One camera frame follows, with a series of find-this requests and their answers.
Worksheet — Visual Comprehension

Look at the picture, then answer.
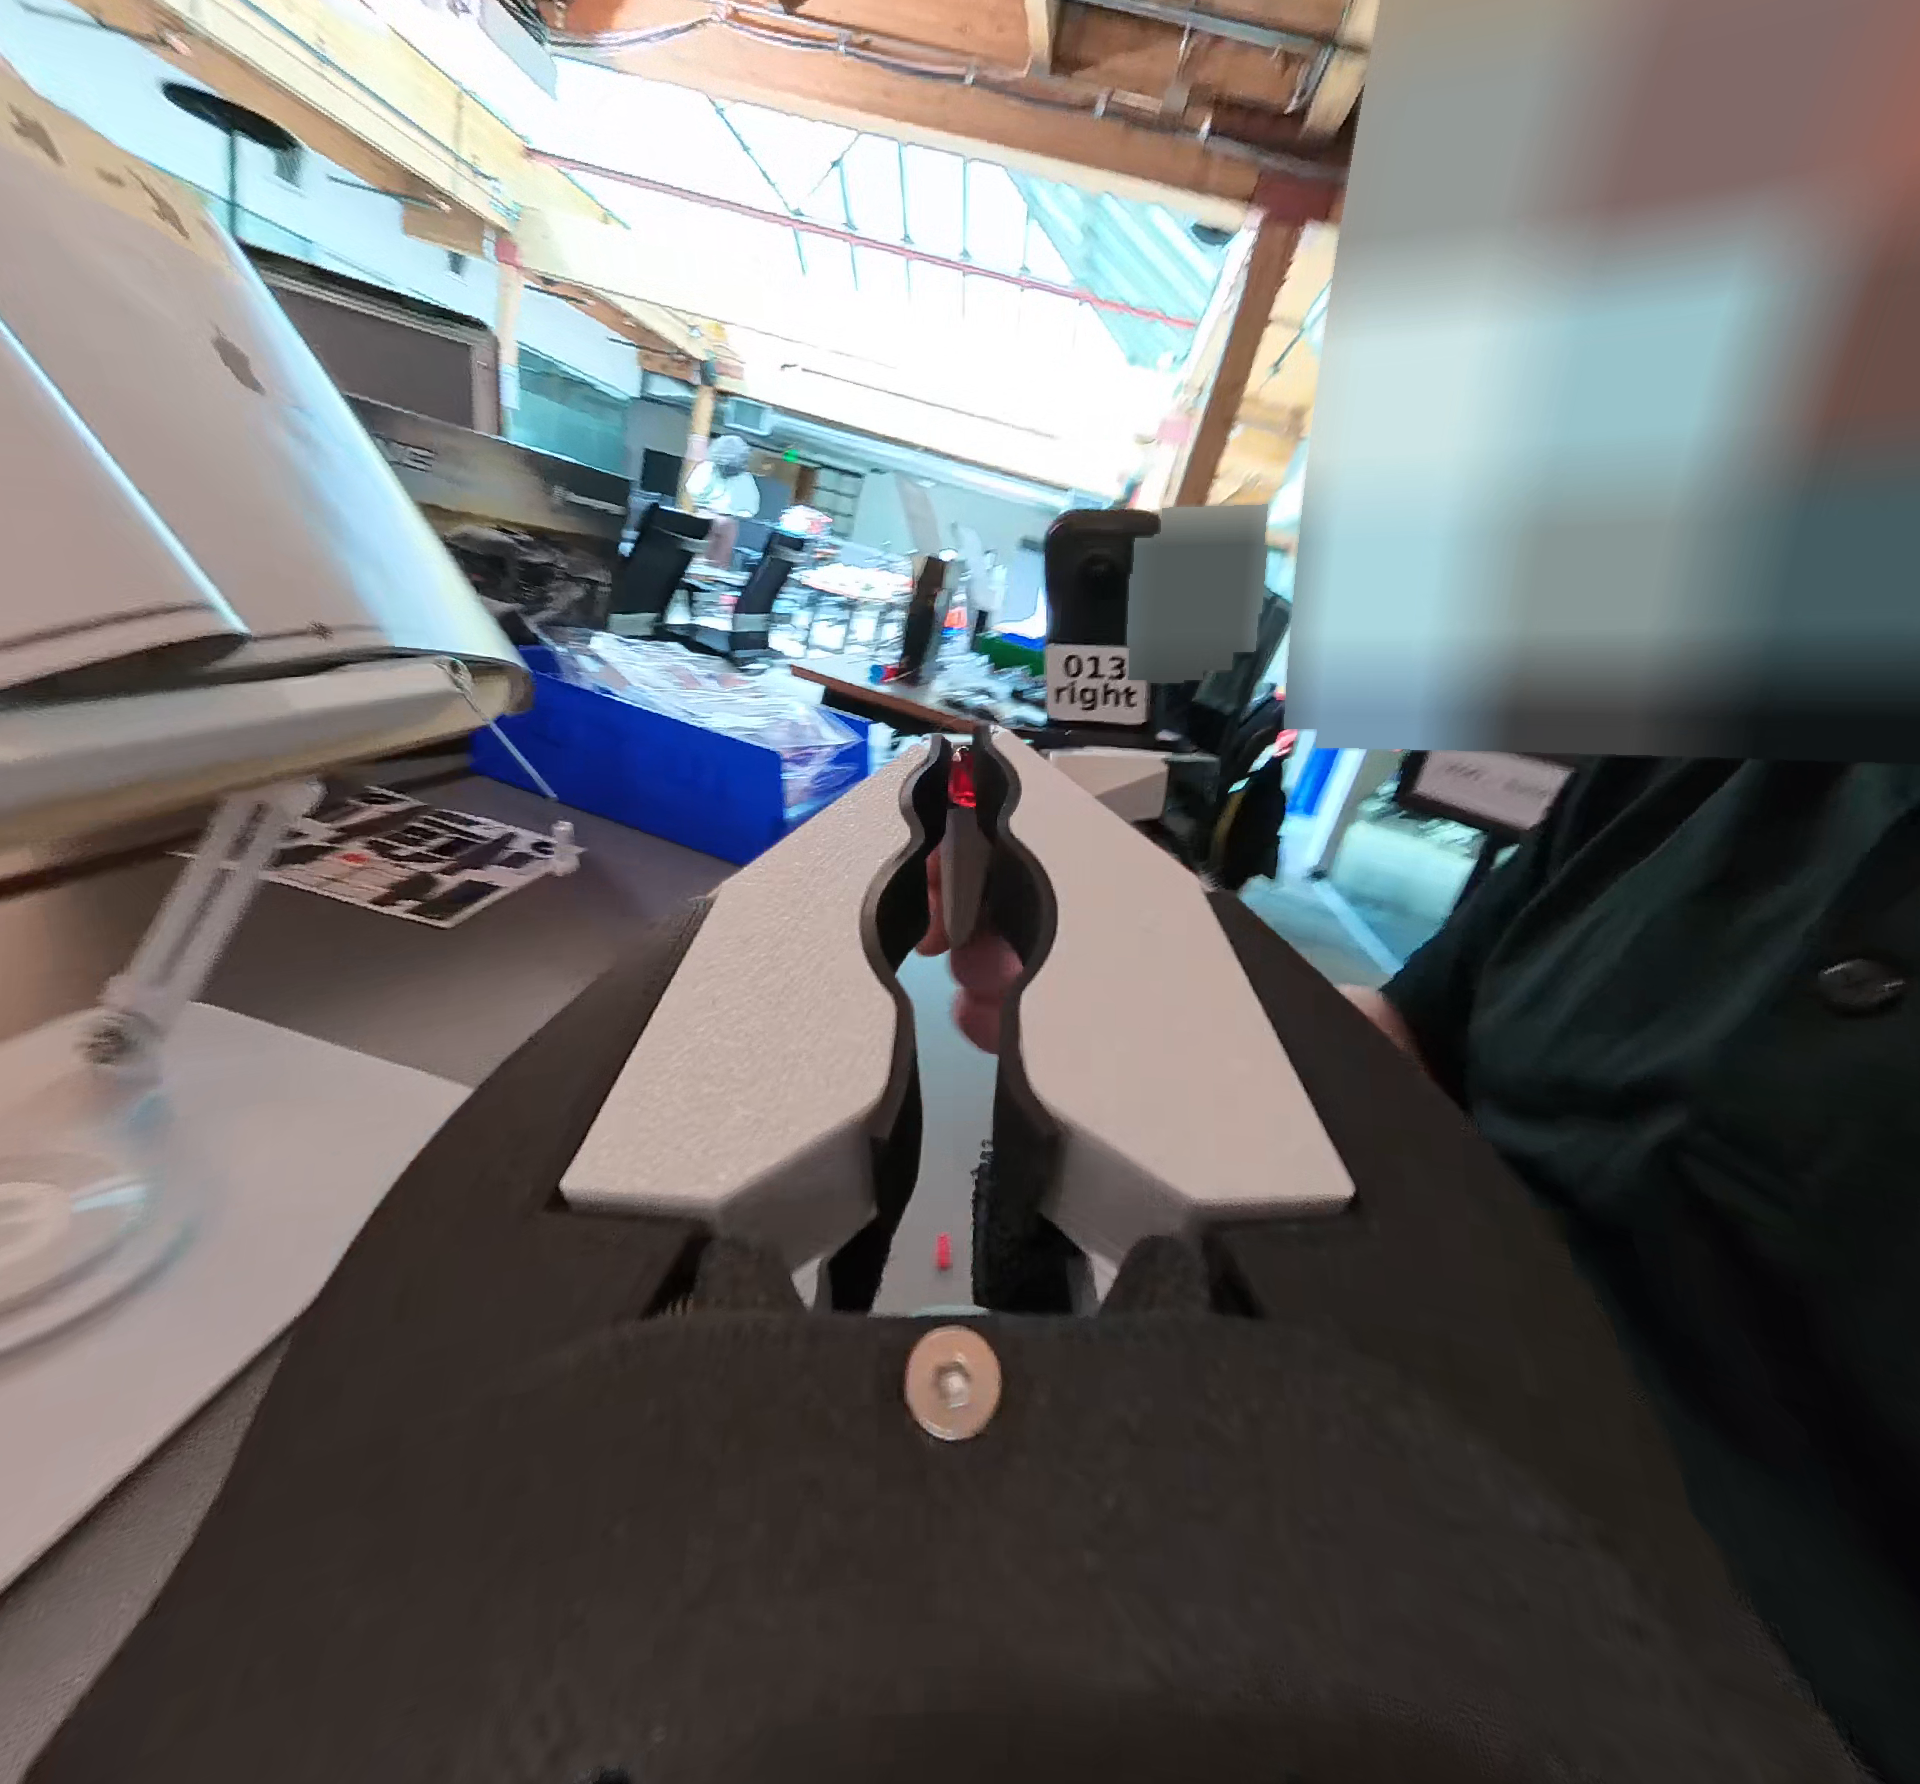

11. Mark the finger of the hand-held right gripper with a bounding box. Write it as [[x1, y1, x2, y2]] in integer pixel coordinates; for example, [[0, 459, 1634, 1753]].
[[1046, 747, 1178, 829], [919, 805, 1000, 960]]

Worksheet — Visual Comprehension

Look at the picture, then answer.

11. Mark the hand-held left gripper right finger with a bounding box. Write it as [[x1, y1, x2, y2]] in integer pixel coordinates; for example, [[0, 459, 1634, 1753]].
[[974, 726, 1357, 1220]]

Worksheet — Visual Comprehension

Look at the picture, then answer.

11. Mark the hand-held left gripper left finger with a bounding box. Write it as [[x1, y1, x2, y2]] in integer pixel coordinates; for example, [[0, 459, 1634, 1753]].
[[560, 729, 945, 1212]]

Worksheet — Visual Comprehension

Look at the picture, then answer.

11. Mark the lego sticker sheet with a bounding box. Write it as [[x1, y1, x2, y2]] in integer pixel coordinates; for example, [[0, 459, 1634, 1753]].
[[176, 781, 591, 929]]

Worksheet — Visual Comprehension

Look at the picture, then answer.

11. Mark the black lego set box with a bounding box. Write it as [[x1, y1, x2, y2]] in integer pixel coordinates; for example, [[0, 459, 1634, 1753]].
[[348, 389, 633, 616]]

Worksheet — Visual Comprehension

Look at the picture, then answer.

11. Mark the lego instruction booklet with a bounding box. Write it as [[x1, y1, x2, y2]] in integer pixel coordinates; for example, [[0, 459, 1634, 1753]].
[[0, 143, 532, 708]]

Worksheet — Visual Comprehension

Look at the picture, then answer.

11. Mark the person's right hand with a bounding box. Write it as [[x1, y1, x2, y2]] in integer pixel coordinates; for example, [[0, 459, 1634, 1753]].
[[948, 922, 1035, 1054]]

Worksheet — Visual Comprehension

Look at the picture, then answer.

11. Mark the background work table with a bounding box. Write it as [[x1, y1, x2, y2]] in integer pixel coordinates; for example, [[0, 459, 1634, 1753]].
[[791, 653, 1052, 744]]

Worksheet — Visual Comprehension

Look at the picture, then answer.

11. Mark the blue plastic bin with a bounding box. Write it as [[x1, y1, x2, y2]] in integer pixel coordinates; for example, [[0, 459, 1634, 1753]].
[[468, 640, 875, 870]]

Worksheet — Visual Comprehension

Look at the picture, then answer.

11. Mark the black office chair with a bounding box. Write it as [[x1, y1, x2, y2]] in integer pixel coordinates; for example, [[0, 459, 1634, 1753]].
[[607, 501, 717, 637], [733, 527, 813, 660]]

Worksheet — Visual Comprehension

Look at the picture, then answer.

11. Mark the pale book stand ledge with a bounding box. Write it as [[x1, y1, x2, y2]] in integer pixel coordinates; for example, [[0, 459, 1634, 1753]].
[[0, 658, 535, 850]]

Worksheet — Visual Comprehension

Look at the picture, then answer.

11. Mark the grey framed panel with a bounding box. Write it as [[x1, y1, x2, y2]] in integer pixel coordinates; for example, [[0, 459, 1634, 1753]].
[[245, 246, 505, 444]]

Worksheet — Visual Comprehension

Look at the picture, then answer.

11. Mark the black pole with round disc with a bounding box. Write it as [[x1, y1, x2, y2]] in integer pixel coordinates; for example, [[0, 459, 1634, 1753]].
[[160, 79, 299, 249]]

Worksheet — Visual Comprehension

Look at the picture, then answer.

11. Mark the metal page holder wire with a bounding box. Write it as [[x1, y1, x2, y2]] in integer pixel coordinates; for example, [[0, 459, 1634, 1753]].
[[478, 715, 554, 809]]

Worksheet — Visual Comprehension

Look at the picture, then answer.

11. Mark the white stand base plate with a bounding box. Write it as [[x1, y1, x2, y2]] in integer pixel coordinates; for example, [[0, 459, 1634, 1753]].
[[0, 997, 478, 1590]]

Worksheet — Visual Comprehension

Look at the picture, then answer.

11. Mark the pale stand bracket with disc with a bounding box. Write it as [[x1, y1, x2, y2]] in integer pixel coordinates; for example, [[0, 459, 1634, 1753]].
[[0, 1048, 215, 1355]]

